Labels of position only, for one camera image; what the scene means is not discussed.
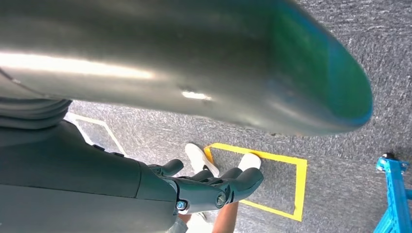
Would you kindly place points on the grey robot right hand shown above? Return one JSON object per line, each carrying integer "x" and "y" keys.
{"x": 193, "y": 64}

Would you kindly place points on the blue steel shelf rack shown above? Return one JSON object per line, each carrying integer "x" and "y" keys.
{"x": 394, "y": 199}

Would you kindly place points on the person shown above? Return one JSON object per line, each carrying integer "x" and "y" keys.
{"x": 198, "y": 159}

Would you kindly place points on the white floor tape square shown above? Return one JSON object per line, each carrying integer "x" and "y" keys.
{"x": 96, "y": 122}

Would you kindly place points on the yellow floor tape square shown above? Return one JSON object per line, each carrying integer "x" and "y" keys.
{"x": 301, "y": 193}

